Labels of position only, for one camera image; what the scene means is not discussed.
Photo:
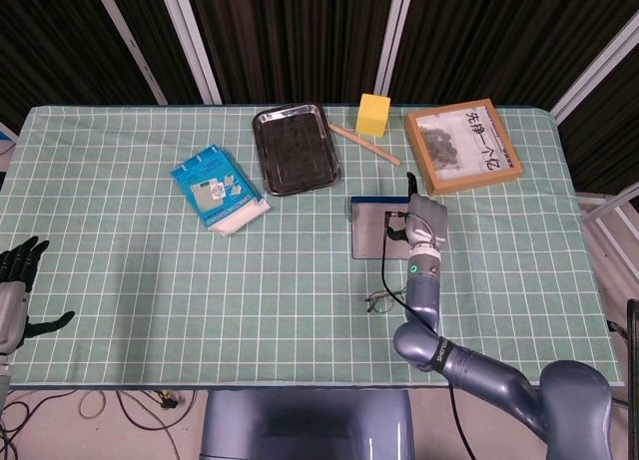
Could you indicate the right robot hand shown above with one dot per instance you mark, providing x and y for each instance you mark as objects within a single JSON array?
[{"x": 429, "y": 220}]

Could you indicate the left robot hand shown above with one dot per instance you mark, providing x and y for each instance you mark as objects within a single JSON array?
[{"x": 11, "y": 308}]

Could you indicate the blue glasses case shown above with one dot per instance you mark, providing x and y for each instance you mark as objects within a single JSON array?
[{"x": 369, "y": 230}]

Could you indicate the thin metal eyeglasses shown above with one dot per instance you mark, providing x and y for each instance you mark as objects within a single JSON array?
[{"x": 379, "y": 303}]

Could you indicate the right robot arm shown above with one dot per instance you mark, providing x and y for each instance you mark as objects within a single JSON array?
[{"x": 422, "y": 290}]

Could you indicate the green grid tablecloth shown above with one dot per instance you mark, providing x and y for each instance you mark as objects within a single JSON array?
[{"x": 224, "y": 305}]

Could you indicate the wooden stick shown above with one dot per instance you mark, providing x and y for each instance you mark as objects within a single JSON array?
[{"x": 379, "y": 150}]

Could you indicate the yellow sponge block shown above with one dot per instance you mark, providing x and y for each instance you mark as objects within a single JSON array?
[{"x": 372, "y": 118}]

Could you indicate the stainless steel tray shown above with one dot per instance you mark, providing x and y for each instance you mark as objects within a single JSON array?
[{"x": 297, "y": 150}]

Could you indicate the blue white sign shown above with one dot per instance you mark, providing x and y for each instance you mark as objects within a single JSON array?
[{"x": 6, "y": 138}]

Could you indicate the white metal rack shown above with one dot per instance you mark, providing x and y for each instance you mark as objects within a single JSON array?
[{"x": 606, "y": 208}]

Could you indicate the yellow black connector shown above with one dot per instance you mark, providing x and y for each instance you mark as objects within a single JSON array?
[{"x": 167, "y": 399}]

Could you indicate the blue wet-wipes packet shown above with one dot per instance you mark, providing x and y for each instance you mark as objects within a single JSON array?
[{"x": 212, "y": 190}]

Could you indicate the black pleated curtain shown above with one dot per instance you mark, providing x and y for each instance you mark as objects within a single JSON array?
[{"x": 299, "y": 36}]

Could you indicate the grey-blue robot torso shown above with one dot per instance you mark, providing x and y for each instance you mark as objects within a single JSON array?
[{"x": 304, "y": 425}]

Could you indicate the wooden picture frame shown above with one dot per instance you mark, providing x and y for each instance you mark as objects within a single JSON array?
[{"x": 469, "y": 183}]

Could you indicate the thin white frame post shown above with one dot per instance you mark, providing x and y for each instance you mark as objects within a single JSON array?
[{"x": 130, "y": 43}]

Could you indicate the wide white double post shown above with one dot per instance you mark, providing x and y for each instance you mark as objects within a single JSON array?
[{"x": 192, "y": 43}]

